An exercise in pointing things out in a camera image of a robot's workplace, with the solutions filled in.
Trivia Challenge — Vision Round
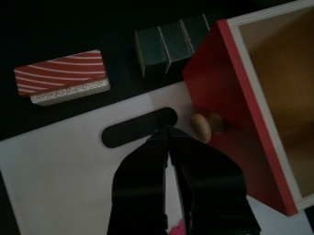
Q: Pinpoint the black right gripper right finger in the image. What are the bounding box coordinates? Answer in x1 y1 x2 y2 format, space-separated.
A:
165 125 262 235

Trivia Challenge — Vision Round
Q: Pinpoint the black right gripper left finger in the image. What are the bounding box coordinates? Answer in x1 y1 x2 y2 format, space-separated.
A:
105 126 169 235

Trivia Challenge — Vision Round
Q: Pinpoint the wooden drawer knob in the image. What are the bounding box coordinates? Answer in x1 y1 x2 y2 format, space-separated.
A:
189 110 227 144

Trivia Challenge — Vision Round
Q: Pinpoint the white cutting board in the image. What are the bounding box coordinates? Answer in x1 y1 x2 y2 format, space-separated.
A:
0 80 314 235

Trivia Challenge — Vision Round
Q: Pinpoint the green striped sushi roll toy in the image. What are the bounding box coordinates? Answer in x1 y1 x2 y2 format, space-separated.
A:
133 12 213 79

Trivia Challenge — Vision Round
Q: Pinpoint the pink dough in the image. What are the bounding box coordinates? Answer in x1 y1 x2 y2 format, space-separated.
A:
169 219 187 235

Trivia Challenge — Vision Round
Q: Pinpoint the red striped sushi toy block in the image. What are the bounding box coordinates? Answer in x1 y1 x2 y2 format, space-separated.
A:
12 49 112 107

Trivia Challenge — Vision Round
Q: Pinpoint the red wooden drawer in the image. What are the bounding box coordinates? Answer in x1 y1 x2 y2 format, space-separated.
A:
181 0 314 218

